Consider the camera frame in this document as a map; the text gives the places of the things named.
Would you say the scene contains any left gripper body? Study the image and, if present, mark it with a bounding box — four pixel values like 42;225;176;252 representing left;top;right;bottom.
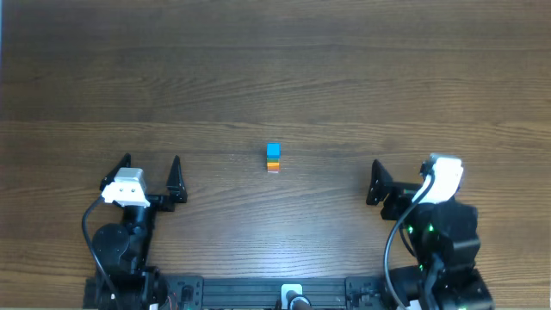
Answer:
145;194;176;213

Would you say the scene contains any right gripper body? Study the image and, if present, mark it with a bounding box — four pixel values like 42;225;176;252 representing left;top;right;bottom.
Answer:
381;182;425;221

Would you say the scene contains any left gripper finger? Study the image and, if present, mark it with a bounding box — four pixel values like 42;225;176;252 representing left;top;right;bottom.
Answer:
99;152;132;191
165;155;189;204

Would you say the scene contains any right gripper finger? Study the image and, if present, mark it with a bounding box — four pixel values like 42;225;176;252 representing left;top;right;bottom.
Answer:
365;158;393;207

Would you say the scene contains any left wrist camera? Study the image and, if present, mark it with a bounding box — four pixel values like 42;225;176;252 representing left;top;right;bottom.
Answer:
101;167;151;208

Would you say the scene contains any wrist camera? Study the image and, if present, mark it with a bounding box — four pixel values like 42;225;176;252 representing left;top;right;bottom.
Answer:
419;152;465;205
101;167;151;208

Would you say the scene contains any black cable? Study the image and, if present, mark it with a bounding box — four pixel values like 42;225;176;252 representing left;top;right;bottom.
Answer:
382;171;438;310
81;195;121;310

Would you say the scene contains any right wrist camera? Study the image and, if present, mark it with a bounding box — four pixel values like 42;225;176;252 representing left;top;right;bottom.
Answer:
419;152;465;205

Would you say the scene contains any mounting rail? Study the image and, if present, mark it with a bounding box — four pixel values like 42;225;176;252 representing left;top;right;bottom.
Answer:
84;275;391;310

